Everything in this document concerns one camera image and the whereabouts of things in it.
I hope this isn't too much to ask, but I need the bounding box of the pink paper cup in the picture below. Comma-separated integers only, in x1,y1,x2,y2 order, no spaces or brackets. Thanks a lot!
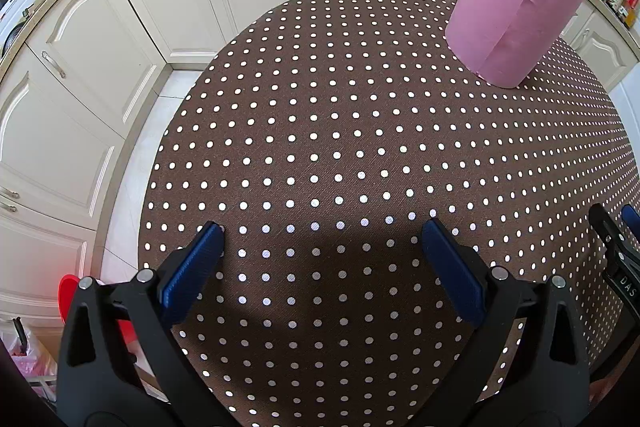
445,0,589,90

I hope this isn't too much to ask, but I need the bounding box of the brown polka dot tablecloth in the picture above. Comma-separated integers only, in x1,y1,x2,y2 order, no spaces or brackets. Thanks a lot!
140,0,640,427

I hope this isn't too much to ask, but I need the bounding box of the red plastic stool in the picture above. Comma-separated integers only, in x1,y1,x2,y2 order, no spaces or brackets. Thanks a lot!
57,274,138,360

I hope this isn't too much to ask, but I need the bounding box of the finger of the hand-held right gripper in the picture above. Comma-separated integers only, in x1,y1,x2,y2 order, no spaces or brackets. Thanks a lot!
589,203,640,275
621,204,640,241

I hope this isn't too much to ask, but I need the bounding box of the pink plastic bag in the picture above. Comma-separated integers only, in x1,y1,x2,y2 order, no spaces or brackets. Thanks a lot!
0,317,60,390

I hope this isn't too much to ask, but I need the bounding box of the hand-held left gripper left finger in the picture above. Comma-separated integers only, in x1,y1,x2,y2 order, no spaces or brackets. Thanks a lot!
55,221,226,427

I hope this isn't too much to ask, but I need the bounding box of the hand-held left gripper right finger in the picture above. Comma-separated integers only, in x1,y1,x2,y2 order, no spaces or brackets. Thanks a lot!
420,217,594,427

